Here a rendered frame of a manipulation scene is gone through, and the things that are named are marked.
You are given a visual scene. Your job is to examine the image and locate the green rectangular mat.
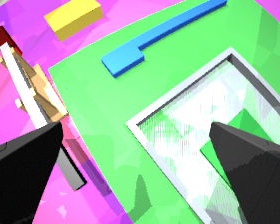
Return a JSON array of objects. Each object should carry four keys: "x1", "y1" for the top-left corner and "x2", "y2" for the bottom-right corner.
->
[{"x1": 48, "y1": 0, "x2": 280, "y2": 224}]

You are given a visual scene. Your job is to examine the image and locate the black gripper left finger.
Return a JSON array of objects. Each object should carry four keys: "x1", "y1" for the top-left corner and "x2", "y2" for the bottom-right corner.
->
[{"x1": 0, "y1": 121, "x2": 63, "y2": 224}]

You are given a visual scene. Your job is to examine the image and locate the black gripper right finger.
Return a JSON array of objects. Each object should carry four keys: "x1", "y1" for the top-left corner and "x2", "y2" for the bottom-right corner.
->
[{"x1": 209, "y1": 121, "x2": 280, "y2": 224}]

